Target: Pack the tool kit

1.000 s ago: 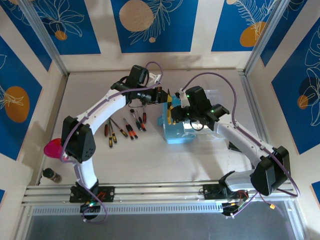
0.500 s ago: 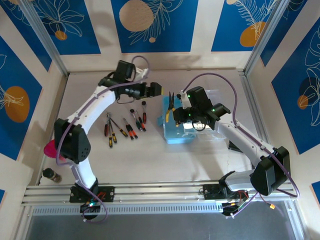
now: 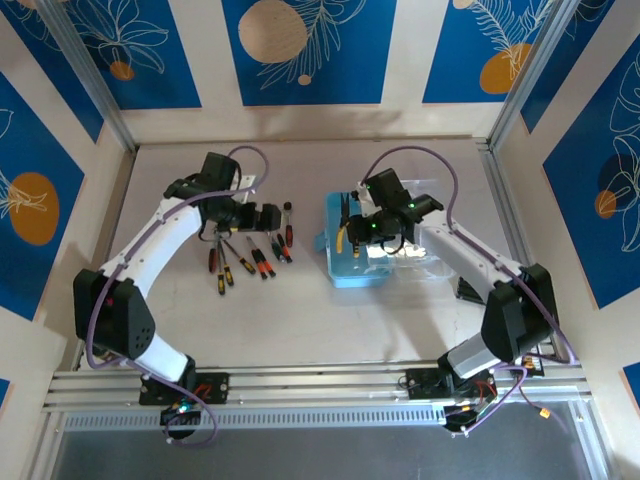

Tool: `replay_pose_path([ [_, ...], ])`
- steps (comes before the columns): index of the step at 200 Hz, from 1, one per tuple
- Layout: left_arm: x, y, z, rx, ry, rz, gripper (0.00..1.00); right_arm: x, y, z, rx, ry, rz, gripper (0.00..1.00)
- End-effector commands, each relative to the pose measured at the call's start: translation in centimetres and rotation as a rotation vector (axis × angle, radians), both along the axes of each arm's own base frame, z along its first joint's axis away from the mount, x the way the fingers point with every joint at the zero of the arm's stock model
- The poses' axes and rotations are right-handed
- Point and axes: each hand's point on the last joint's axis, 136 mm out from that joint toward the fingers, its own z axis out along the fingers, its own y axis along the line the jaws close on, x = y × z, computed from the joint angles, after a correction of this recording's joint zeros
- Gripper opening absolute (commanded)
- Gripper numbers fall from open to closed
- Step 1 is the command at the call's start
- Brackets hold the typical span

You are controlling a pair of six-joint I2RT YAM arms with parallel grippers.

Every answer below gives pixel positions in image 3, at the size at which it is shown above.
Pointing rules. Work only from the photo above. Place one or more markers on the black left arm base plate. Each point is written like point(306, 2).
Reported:
point(215, 387)

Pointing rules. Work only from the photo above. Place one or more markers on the blue clear plastic tool box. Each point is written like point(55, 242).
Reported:
point(350, 272)

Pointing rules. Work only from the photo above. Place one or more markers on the black board yellow connectors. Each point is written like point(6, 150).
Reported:
point(535, 366)

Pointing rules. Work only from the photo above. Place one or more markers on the yellow black long nose pliers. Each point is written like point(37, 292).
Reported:
point(342, 235)

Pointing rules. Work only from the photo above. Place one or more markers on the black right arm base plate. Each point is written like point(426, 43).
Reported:
point(420, 385)

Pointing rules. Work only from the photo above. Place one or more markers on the black bit holder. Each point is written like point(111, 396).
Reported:
point(470, 292)

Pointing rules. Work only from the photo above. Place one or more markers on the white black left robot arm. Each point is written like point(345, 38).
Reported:
point(165, 235)

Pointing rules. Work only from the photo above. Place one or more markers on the aluminium side rail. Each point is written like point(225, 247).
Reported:
point(500, 200)

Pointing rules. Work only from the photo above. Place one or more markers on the wide aluminium frame rail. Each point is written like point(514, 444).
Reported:
point(325, 385)

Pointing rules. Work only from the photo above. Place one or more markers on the aluminium corner post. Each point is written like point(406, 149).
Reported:
point(530, 75)
point(90, 75)

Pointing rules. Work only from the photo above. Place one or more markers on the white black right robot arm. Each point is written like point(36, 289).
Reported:
point(515, 320)

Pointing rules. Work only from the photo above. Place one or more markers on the thin aluminium table rail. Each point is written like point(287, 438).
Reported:
point(310, 142)

